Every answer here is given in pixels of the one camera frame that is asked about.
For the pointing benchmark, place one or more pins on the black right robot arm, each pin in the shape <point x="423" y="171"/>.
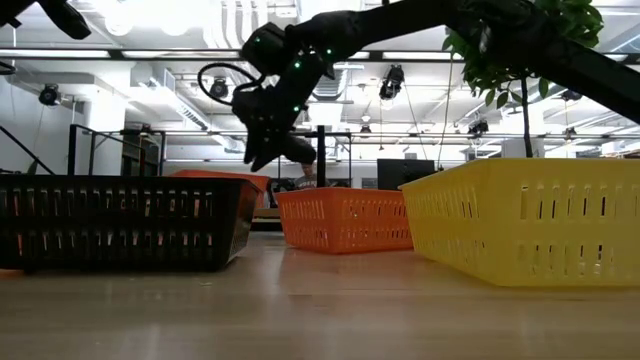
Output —
<point x="400" y="22"/>

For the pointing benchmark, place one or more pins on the black diagonal handrail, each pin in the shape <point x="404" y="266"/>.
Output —
<point x="25" y="148"/>

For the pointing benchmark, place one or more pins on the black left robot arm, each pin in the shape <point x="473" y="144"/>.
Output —
<point x="7" y="12"/>

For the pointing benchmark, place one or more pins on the green leafy potted tree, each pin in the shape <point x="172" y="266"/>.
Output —
<point x="525" y="125"/>

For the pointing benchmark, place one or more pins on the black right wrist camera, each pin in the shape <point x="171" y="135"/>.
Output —
<point x="265" y="47"/>

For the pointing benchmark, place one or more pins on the person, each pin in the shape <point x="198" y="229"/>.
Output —
<point x="306" y="181"/>

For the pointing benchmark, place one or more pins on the silver ceiling air duct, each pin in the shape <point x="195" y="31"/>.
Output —
<point x="337" y="85"/>

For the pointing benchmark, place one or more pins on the black plastic slotted basket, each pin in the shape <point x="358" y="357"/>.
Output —
<point x="125" y="182"/>

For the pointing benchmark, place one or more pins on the black metal rack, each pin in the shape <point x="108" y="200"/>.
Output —
<point x="142" y="155"/>

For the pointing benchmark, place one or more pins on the yellow plastic slotted basket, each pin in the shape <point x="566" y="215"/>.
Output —
<point x="500" y="225"/>

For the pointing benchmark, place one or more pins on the black rear frame rail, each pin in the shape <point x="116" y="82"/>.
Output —
<point x="265" y="225"/>

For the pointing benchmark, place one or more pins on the black computer monitor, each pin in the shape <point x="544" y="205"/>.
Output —
<point x="405" y="172"/>

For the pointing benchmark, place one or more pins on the black ceiling spotlight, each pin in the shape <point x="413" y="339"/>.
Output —
<point x="218" y="88"/>
<point x="391" y="82"/>
<point x="478" y="126"/>
<point x="50" y="95"/>
<point x="571" y="95"/>

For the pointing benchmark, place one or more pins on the orange plastic slotted basket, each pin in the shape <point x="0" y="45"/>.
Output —
<point x="340" y="220"/>
<point x="215" y="174"/>

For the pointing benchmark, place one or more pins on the black vertical frame post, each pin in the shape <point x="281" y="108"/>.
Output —
<point x="320" y="150"/>

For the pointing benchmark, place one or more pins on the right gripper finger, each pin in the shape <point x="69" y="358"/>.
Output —
<point x="257" y="152"/>
<point x="297" y="150"/>

